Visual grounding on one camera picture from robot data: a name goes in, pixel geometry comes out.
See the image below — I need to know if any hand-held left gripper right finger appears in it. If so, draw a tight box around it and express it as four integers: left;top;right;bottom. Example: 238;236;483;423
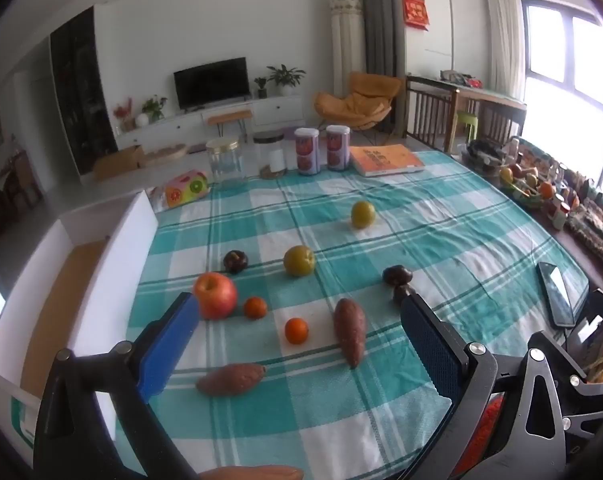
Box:
400;294;568;480

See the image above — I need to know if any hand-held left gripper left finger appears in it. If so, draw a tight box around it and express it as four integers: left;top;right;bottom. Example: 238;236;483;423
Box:
33;291;202;480

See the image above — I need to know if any red apple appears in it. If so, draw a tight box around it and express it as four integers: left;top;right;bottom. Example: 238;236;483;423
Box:
193;272;238;320

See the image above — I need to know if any reddish sweet potato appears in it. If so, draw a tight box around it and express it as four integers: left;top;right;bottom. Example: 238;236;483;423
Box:
196;363;267;397
333;298;367;371

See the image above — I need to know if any small orange tangerine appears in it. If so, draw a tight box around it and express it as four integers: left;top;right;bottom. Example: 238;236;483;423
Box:
244;296;269;320
284;317;309;345

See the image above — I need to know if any white cardboard box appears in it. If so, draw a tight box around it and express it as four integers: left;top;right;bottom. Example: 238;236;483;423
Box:
0;190;160;461

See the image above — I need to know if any person's left hand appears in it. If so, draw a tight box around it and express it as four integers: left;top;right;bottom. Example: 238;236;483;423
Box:
205;465;305;480

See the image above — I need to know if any black smartphone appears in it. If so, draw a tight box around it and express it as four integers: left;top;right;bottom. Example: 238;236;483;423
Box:
537;261;577;328

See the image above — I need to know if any row of packets and bottles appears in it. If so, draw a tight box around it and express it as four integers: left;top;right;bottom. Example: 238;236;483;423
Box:
546;160;603;281

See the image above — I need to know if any teal checkered tablecloth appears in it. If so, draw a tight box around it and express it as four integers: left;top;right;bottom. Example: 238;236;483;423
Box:
126;150;589;480

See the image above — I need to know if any yellow-green round fruit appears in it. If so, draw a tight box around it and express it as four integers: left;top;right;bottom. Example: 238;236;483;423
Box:
350;201;377;230
283;245;316;277

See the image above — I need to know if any basket of fruit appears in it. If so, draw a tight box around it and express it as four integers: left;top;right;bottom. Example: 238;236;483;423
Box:
496;137;557;208

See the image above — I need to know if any colourful fruit-print toy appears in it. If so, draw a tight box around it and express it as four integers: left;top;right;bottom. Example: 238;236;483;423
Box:
162;170;210;208

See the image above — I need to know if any orange book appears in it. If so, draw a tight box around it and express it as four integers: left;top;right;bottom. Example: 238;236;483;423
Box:
348;143;426;177

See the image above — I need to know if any brown cardboard box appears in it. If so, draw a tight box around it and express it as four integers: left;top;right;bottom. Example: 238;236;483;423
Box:
92;145;145;181

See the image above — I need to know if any flat wooden tray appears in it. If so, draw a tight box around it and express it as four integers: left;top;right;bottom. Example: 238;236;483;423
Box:
142;143;188;166

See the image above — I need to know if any glass jar with gold lid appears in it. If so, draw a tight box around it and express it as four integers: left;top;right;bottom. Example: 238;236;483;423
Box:
206;136;245;183

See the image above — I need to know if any glass jar with dark lid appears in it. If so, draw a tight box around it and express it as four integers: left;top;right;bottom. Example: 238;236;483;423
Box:
253;130;288;179

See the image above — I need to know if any red and white can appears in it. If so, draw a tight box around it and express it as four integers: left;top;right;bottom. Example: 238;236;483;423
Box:
294;127;321;176
325;125;351;172

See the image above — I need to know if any wooden dining set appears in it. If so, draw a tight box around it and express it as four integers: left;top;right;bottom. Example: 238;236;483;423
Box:
0;147;45;231

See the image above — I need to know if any green plastic stool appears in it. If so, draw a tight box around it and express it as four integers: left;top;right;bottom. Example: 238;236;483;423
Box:
454;111;479;143

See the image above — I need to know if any small wooden bench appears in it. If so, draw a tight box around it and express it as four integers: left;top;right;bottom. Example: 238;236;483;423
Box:
202;110;254;140

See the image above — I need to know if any leafy potted plant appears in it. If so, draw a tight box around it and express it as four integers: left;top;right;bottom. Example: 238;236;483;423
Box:
142;94;168;122

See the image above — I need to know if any red flower arrangement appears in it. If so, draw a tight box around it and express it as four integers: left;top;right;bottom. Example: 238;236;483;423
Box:
112;97;135;132

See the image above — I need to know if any dark wooden table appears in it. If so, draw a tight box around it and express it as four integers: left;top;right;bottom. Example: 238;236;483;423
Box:
405;74;527;153

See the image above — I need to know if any orange lounge chair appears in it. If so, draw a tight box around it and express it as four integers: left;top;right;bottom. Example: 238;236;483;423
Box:
314;72;403;133

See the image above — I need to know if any window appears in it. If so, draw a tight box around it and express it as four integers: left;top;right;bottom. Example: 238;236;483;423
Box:
521;2;603;111

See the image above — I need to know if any white television cabinet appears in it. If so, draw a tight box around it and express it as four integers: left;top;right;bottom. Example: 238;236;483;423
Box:
114;95;305;153

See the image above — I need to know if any black television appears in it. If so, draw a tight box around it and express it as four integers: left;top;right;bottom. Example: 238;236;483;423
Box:
174;57;249;111

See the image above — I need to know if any black glass cabinet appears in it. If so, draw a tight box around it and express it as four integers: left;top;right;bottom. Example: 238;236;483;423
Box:
50;6;118;176

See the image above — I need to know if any large potted green plant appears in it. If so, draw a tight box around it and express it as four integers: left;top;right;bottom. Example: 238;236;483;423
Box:
266;64;306;97

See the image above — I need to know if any white curtain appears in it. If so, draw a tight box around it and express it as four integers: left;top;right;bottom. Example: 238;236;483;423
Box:
484;0;527;101

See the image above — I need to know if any standing air conditioner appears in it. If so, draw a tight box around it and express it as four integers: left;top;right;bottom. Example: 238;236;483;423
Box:
329;0;366;126

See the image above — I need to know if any grey curtain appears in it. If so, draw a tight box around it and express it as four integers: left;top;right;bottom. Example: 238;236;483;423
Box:
345;0;398;78

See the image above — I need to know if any red wall hanging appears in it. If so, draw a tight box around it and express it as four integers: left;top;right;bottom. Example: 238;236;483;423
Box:
402;0;431;31

